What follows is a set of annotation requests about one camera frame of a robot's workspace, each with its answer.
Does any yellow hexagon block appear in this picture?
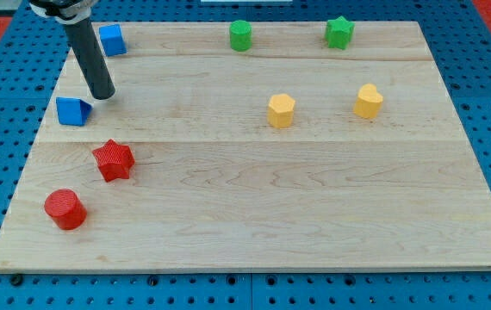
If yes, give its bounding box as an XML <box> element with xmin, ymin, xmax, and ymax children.
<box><xmin>267</xmin><ymin>93</ymin><xmax>295</xmax><ymax>128</ymax></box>

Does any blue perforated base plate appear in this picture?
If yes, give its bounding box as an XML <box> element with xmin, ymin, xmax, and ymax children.
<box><xmin>0</xmin><ymin>0</ymin><xmax>491</xmax><ymax>309</ymax></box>

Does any green star block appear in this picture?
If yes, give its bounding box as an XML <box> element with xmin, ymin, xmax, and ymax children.
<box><xmin>325</xmin><ymin>16</ymin><xmax>355</xmax><ymax>50</ymax></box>

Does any blue cube block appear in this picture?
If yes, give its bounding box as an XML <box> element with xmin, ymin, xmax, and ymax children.
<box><xmin>99</xmin><ymin>24</ymin><xmax>127</xmax><ymax>57</ymax></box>

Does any blue triangular prism block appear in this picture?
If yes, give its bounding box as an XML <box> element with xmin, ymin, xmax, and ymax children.
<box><xmin>55</xmin><ymin>97</ymin><xmax>92</xmax><ymax>126</ymax></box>

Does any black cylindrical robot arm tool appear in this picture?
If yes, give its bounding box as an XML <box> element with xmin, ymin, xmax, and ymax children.
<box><xmin>28</xmin><ymin>0</ymin><xmax>115</xmax><ymax>100</ymax></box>

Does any green cylinder block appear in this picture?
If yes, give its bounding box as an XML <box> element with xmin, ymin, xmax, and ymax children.
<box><xmin>229</xmin><ymin>20</ymin><xmax>252</xmax><ymax>52</ymax></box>

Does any light wooden board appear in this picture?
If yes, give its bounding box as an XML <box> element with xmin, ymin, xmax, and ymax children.
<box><xmin>0</xmin><ymin>22</ymin><xmax>491</xmax><ymax>274</ymax></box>

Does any red star block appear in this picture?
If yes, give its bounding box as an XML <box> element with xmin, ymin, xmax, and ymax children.
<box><xmin>92</xmin><ymin>139</ymin><xmax>135</xmax><ymax>183</ymax></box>

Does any red cylinder block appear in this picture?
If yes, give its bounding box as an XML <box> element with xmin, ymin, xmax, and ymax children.
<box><xmin>44</xmin><ymin>189</ymin><xmax>87</xmax><ymax>230</ymax></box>

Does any yellow heart block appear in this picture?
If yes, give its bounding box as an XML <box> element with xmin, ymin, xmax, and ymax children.
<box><xmin>353</xmin><ymin>84</ymin><xmax>383</xmax><ymax>119</ymax></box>

